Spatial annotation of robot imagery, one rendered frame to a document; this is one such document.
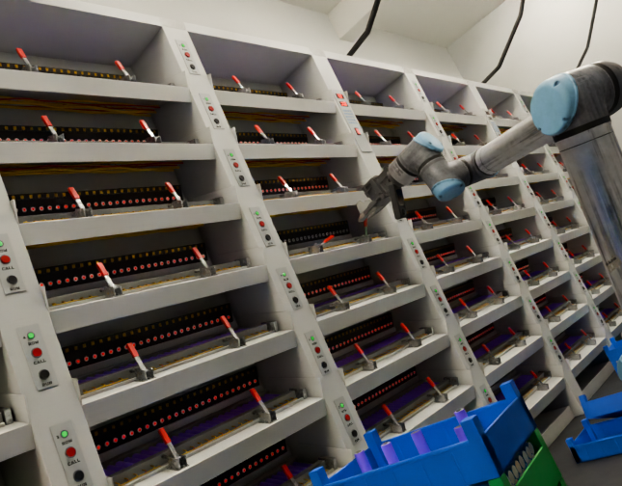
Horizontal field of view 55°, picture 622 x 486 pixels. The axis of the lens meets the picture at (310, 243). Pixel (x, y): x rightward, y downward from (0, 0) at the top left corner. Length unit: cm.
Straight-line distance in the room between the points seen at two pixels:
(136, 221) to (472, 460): 93
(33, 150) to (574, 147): 115
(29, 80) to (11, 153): 22
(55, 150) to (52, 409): 58
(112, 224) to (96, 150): 19
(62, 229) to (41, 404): 37
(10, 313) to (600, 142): 119
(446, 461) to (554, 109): 77
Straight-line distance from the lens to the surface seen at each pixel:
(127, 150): 155
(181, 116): 183
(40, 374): 120
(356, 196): 208
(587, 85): 136
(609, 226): 136
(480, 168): 184
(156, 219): 148
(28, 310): 124
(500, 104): 426
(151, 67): 195
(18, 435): 118
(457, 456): 87
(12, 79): 153
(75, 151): 148
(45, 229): 134
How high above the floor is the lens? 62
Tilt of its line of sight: 11 degrees up
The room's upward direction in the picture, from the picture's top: 25 degrees counter-clockwise
